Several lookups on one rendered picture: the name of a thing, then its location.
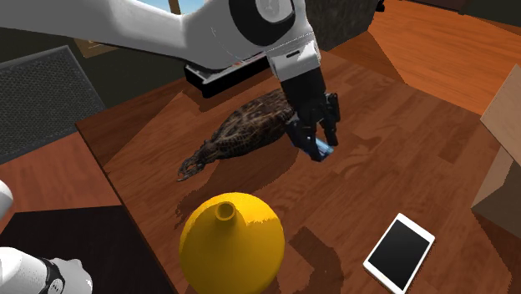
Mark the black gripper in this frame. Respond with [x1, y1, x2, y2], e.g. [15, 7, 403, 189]
[280, 67, 341, 163]

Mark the white tablet with black screen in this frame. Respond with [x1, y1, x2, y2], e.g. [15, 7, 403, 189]
[362, 212, 437, 294]

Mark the brown scaly figure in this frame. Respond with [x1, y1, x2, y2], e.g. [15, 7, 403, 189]
[176, 89, 296, 183]

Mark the small blue object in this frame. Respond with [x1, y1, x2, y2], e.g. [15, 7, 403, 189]
[315, 137, 335, 162]

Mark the light wooden box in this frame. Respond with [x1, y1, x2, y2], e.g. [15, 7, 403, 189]
[471, 63, 521, 240]

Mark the dark grey mesh panel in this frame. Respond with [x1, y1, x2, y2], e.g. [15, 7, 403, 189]
[0, 45, 107, 165]

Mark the brown wooden table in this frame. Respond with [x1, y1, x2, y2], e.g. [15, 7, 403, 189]
[74, 30, 521, 294]

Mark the dark textured armchair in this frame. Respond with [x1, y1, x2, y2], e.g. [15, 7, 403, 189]
[305, 0, 381, 53]

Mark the yellow round vase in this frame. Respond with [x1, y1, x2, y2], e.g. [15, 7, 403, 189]
[179, 191, 286, 294]

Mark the black and white appliance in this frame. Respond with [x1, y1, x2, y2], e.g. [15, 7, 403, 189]
[184, 53, 272, 99]

